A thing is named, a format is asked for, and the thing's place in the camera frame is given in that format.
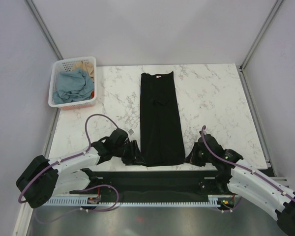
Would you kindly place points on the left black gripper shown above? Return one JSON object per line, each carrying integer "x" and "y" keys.
{"x": 134, "y": 157}

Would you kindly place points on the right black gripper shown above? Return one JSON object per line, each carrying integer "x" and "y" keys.
{"x": 191, "y": 157}

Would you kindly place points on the black t shirt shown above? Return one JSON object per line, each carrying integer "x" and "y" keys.
{"x": 160, "y": 127}

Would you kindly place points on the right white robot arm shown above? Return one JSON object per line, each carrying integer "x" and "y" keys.
{"x": 237, "y": 175}

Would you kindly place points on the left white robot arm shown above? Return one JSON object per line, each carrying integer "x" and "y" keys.
{"x": 46, "y": 178}

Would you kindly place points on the blue t shirt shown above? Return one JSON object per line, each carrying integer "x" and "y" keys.
{"x": 73, "y": 86}

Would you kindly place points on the white plastic basket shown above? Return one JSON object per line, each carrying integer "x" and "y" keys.
{"x": 66, "y": 65}

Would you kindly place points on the beige t shirt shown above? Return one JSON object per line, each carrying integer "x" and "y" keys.
{"x": 85, "y": 66}

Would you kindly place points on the white slotted cable duct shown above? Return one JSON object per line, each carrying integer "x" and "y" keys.
{"x": 84, "y": 201}

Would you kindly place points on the aluminium profile rail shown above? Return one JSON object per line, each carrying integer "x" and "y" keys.
{"x": 282, "y": 181}

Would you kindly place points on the right aluminium frame post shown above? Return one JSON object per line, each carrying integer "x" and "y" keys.
{"x": 261, "y": 33}

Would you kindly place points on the aluminium frame post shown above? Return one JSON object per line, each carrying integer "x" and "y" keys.
{"x": 261, "y": 33}
{"x": 43, "y": 27}

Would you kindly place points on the left aluminium frame post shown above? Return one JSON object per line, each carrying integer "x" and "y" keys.
{"x": 43, "y": 27}

